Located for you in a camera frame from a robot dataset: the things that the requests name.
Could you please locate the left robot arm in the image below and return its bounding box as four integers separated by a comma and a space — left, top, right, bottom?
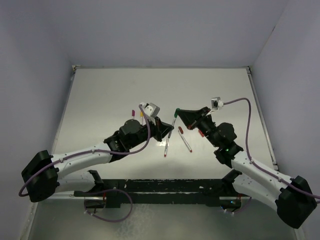
18, 117, 174, 203

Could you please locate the white pen brown tip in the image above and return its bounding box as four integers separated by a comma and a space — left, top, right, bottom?
178, 131, 193, 153

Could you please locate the green pen cap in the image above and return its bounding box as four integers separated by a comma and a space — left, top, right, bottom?
174, 108, 180, 119

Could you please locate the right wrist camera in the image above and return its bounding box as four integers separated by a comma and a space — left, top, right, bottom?
208, 97, 224, 115

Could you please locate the white pen yellow end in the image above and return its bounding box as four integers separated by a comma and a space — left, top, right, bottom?
140, 111, 144, 125

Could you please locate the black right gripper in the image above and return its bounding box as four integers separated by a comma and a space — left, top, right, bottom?
175, 107, 220, 148

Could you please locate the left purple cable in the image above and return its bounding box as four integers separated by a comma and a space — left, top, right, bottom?
18, 106, 151, 198

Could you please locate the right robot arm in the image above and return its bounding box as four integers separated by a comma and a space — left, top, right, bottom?
176, 107, 317, 229

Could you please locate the black base frame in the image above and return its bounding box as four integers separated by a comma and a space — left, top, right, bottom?
74, 170, 241, 209

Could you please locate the white pen green end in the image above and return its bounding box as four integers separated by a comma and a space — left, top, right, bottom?
167, 115, 177, 138

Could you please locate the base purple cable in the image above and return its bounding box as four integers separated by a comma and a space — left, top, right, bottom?
83, 187, 134, 223

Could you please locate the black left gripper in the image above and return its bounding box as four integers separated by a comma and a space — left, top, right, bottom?
127, 115, 173, 148

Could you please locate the white pen red end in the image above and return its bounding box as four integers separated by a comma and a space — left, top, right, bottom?
163, 137, 170, 157

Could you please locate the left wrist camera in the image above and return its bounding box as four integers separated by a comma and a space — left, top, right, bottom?
140, 102, 160, 123

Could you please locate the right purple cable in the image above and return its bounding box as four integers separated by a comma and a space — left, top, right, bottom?
222, 97, 320, 201

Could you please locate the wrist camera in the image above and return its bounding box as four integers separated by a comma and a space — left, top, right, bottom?
208, 97, 224, 115
140, 102, 160, 123

